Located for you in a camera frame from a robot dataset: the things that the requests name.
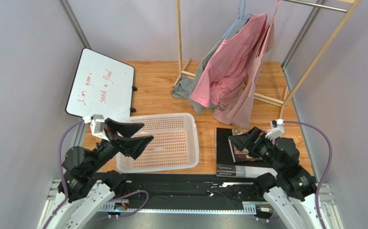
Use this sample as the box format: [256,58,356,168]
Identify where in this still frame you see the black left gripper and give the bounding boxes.
[87,117,154,173]

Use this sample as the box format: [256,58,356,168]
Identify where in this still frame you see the dusty pink t shirt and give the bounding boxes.
[212,17,275,127]

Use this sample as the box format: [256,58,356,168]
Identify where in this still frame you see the bright pink t shirt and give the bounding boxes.
[190,13,268,107]

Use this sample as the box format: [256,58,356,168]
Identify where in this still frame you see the blue wire hanger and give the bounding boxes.
[223,0,252,39]

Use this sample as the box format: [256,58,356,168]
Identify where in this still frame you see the pink wire hanger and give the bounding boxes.
[270,0,281,23]

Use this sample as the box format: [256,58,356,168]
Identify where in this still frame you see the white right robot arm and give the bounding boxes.
[229,123,331,229]

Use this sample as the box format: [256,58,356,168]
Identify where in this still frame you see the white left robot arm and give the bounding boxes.
[40,114,154,229]

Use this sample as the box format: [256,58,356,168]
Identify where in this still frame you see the grey adidas t shirt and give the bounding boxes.
[171,38,224,114]

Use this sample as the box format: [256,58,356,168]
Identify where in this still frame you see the colourful illustrated book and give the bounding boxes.
[232,128,270,135]

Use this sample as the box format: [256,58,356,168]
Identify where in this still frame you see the dark paperback book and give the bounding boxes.
[228,140,261,164]

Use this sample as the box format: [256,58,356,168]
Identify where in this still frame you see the black clip file binder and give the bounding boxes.
[215,128,277,178]

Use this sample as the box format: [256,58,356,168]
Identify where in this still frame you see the white plastic laundry basket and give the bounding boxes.
[116,113,200,173]

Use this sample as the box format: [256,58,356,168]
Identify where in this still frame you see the whiteboard with red writing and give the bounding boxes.
[65,48,135,122]

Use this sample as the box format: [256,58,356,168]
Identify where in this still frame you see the wooden clothes rack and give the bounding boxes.
[172,0,362,120]

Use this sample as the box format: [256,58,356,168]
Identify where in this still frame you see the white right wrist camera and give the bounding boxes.
[265,119,285,140]

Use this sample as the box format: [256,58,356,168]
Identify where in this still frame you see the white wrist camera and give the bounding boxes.
[82,114,108,140]
[265,119,285,140]

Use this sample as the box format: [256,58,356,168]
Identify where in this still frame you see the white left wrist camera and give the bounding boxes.
[82,114,108,140]

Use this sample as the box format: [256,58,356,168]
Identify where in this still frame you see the aluminium frame rail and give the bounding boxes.
[39,174,343,229]

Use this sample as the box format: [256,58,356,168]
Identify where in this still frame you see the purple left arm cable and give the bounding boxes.
[42,119,149,229]

